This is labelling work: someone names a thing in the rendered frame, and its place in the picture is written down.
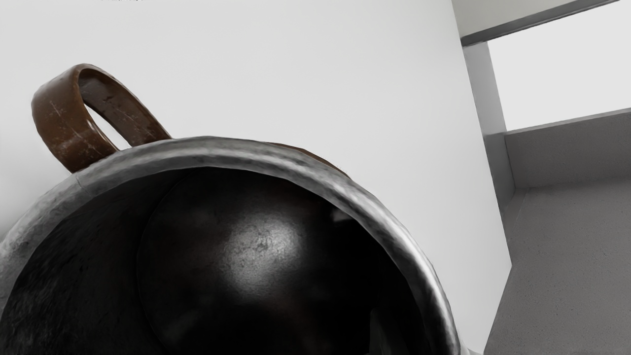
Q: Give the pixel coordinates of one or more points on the brown mug with grey rim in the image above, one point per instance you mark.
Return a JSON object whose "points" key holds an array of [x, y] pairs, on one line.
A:
{"points": [[236, 246]]}

